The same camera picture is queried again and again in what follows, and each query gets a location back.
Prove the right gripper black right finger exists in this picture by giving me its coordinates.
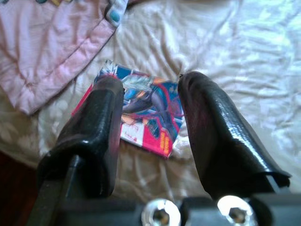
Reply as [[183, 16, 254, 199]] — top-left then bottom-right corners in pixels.
[[177, 71, 292, 201]]

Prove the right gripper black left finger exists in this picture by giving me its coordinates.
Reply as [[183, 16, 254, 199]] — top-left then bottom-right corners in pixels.
[[36, 75, 125, 201]]

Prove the colourful comic book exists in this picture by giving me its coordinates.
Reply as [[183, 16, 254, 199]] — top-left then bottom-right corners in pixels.
[[71, 59, 184, 160]]

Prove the pink cartoon print blanket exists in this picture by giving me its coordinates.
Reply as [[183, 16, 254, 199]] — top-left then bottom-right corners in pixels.
[[0, 0, 129, 116]]

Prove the beige floral bed sheet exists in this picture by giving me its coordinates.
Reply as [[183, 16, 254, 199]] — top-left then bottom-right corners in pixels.
[[0, 0, 301, 203]]

